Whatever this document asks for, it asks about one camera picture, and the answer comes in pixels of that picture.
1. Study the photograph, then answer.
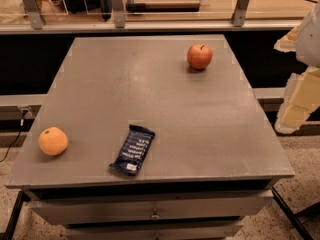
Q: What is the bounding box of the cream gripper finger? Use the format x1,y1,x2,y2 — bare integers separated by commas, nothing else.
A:
275,67,320,134
274,26,299,52

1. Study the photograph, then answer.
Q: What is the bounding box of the blue rxbar wrapper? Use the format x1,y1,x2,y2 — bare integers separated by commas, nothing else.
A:
109,125,155,176

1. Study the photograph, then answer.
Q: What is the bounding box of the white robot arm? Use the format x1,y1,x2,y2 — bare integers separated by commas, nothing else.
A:
274,3,320,134

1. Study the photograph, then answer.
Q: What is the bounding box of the red apple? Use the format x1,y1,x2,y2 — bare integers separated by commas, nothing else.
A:
187,43,213,70

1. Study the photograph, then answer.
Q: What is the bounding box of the grey drawer cabinet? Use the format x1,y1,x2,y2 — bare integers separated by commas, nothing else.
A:
8,35,293,240

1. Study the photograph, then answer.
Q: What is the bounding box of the orange fruit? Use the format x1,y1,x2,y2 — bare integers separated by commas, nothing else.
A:
38,127,68,156

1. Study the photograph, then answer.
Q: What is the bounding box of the metal railing with glass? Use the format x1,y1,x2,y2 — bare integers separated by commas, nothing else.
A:
0,0,320,34

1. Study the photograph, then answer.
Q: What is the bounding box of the black floor frame bar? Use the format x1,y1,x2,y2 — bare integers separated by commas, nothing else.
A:
272,188,320,240

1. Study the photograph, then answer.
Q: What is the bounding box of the black power cable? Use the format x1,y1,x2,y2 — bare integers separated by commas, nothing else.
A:
0,108,30,164

